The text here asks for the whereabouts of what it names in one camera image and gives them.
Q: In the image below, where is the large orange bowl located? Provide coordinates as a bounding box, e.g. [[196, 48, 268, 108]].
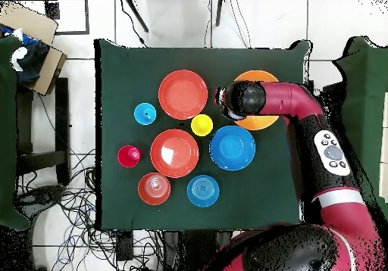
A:
[[232, 70, 280, 132]]

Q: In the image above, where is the large blue bowl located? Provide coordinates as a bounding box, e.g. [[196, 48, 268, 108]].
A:
[[208, 125, 257, 172]]

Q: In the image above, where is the blue cup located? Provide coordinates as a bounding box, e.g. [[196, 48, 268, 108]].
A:
[[133, 101, 158, 126]]

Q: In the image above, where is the red cup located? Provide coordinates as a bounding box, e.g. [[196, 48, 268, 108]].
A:
[[117, 145, 142, 169]]

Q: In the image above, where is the yellow cup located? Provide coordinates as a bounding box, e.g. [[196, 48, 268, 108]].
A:
[[190, 114, 214, 138]]

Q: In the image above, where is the wide red-orange bowl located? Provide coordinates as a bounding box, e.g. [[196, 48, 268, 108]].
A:
[[149, 128, 200, 179], [158, 69, 209, 121]]

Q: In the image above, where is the black tripod leg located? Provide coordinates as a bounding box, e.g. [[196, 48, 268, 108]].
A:
[[215, 0, 224, 27], [125, 0, 150, 33]]

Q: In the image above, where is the dark green tablecloth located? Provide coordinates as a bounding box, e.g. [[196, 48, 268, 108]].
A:
[[93, 38, 313, 234]]

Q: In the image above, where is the small blue bowl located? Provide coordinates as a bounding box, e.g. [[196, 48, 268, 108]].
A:
[[186, 174, 221, 208]]

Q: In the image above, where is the small red-orange bowl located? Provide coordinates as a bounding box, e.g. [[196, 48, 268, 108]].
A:
[[137, 172, 171, 206]]

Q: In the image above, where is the green cloth side table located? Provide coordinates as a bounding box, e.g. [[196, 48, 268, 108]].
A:
[[0, 36, 31, 232], [331, 36, 388, 220]]

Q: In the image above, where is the black stool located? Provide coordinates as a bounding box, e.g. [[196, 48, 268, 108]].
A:
[[16, 76, 71, 187]]

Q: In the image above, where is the black power strip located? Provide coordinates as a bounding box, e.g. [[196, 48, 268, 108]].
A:
[[115, 230, 135, 262]]

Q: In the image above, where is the blue and white cloth bundle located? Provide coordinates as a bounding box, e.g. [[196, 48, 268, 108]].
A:
[[0, 25, 51, 86]]

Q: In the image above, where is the cardboard box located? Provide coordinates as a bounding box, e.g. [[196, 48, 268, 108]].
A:
[[0, 1, 68, 97]]

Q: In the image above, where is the black floor cable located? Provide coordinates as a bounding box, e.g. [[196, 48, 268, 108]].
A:
[[120, 0, 149, 48]]

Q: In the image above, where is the tangle of floor cables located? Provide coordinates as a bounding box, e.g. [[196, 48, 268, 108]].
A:
[[17, 148, 166, 271]]

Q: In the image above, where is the black metal frame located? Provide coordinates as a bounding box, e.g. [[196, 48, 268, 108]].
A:
[[44, 0, 91, 36]]

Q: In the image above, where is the black pedestal leg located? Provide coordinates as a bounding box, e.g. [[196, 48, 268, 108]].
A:
[[14, 184, 66, 220]]

